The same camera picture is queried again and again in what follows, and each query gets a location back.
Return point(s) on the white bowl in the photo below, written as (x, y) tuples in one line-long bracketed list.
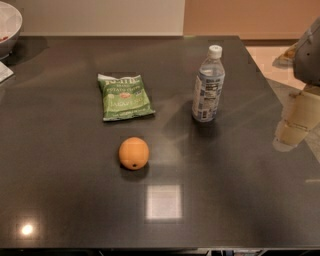
[(11, 21)]

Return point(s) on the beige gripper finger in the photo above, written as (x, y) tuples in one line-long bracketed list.
[(287, 137), (302, 109)]

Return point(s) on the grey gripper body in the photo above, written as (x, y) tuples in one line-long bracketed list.
[(309, 56)]

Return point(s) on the white paper sheet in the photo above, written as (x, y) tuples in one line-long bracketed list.
[(5, 72)]

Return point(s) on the blue label plastic water bottle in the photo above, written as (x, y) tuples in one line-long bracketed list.
[(208, 86)]

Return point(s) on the green chip bag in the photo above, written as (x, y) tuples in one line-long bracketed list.
[(124, 98)]

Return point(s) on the orange fruit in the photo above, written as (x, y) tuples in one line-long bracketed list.
[(133, 153)]

